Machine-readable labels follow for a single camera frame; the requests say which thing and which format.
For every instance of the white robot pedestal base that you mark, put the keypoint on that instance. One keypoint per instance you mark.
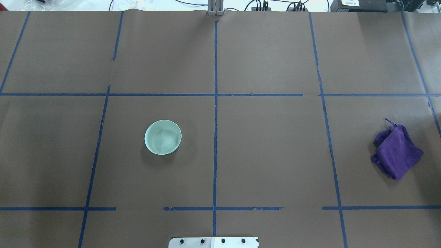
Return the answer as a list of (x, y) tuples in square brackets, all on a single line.
[(214, 242)]

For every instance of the aluminium frame post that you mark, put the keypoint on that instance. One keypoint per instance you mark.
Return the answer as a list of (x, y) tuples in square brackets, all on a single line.
[(215, 8)]

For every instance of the mint green bowl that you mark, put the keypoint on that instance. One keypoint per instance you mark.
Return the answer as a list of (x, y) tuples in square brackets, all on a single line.
[(163, 137)]

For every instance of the black box device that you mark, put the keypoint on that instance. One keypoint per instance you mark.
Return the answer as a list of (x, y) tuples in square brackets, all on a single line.
[(359, 6)]

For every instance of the purple microfiber cloth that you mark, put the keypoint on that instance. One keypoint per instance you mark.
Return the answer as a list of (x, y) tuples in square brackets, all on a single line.
[(395, 153)]

